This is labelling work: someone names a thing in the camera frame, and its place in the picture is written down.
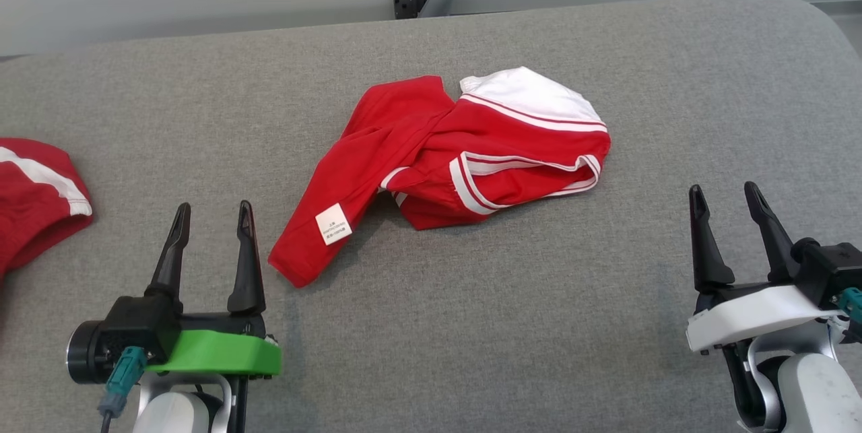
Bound teal plug camera cable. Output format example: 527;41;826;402
98;345;147;433
834;287;862;343

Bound teal plug right camera cable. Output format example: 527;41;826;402
834;287;862;343

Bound red shorts with white stripes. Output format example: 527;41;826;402
0;138;94;280

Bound red jersey with white trim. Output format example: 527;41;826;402
268;67;612;288

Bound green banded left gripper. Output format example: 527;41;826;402
145;201;282;378

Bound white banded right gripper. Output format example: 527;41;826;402
686;181;842;352

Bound teal plug left camera cable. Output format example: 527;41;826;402
98;345;147;433

